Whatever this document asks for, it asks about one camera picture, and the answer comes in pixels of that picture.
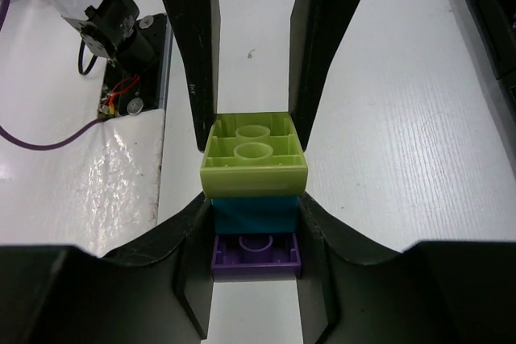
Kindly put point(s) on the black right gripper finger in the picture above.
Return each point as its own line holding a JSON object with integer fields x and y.
{"x": 196, "y": 28}
{"x": 316, "y": 30}

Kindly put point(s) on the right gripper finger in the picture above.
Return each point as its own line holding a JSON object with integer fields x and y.
{"x": 156, "y": 288}
{"x": 354, "y": 290}

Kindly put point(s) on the purple oval lego piece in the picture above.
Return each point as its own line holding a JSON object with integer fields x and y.
{"x": 255, "y": 257}

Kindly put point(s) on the teal pink lego brick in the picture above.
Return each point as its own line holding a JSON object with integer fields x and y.
{"x": 255, "y": 215}

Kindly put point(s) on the yellow green lego brick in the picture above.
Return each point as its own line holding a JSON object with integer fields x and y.
{"x": 253, "y": 155}

